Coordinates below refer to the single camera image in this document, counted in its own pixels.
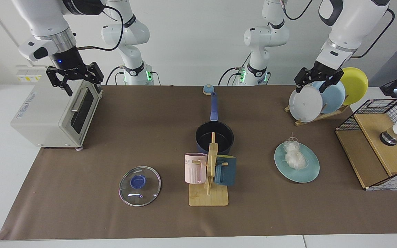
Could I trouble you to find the glass lid with blue knob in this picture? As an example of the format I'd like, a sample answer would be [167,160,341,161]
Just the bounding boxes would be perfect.
[119,166,162,207]

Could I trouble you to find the wire basket with wooden floor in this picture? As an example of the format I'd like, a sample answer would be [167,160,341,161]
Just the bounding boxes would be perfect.
[335,99,397,191]

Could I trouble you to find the white plate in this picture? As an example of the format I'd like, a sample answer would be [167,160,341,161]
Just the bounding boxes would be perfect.
[288,84,324,123]

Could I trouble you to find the brown table cloth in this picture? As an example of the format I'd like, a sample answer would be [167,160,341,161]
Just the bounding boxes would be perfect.
[0,85,397,240]

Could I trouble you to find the black base cable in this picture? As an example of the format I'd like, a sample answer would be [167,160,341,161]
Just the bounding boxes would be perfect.
[105,65,127,86]
[218,67,244,86]

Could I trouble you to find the wooden cup stand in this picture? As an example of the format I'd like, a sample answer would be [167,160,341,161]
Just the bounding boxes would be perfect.
[189,132,229,207]

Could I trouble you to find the black pot with blue handle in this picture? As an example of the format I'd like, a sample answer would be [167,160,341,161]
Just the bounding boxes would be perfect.
[195,92,234,155]

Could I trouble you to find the wooden plate rack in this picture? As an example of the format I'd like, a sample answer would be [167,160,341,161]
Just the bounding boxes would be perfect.
[284,104,350,126]

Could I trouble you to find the teal green plate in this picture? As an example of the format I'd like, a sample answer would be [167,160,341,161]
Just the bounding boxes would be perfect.
[274,142,320,183]

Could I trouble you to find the yellow plate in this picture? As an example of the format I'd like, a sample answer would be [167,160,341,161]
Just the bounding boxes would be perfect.
[340,67,369,105]

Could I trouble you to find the dark teal cup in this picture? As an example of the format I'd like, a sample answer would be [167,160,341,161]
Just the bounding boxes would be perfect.
[214,155,237,187]

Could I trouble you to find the light blue plate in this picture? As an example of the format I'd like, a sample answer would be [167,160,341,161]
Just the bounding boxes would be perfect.
[311,80,346,114]

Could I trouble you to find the pink cup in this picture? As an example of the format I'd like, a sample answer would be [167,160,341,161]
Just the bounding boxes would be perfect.
[184,153,208,184]

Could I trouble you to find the pale toaster oven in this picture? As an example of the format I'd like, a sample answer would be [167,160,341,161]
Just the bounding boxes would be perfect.
[11,77,103,151]

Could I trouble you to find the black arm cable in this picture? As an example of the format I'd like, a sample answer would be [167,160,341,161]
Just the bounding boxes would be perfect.
[283,0,395,58]
[78,5,124,51]

